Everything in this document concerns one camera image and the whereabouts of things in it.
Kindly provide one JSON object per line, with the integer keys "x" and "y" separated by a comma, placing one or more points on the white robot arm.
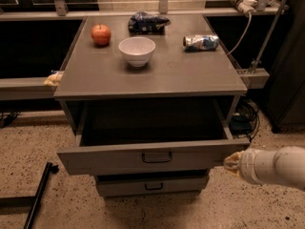
{"x": 285, "y": 167}

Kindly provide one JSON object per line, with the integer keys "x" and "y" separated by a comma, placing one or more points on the grey top drawer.
{"x": 138, "y": 136}

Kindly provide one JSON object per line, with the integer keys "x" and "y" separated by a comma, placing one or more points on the black floor bar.
{"x": 50, "y": 168}

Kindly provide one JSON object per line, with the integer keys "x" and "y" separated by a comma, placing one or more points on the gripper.
{"x": 247, "y": 164}

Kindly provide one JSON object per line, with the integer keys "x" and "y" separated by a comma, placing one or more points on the red apple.
{"x": 101, "y": 34}

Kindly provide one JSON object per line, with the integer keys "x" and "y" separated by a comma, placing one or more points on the crushed silver blue can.
{"x": 200, "y": 43}

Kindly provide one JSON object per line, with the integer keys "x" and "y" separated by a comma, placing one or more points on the white bowl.
{"x": 137, "y": 51}

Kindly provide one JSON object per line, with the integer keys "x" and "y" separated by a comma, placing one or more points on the grey lower drawer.
{"x": 151, "y": 183}

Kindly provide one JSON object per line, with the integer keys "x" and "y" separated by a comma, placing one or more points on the white power strip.
{"x": 244, "y": 6}

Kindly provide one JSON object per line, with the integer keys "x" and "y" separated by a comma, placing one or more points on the grey drawer cabinet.
{"x": 99, "y": 73}

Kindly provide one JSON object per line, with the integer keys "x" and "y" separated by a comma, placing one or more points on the blue chip bag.
{"x": 143, "y": 22}

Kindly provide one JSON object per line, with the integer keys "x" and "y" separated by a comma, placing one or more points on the grey drawer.
{"x": 138, "y": 136}
{"x": 151, "y": 183}

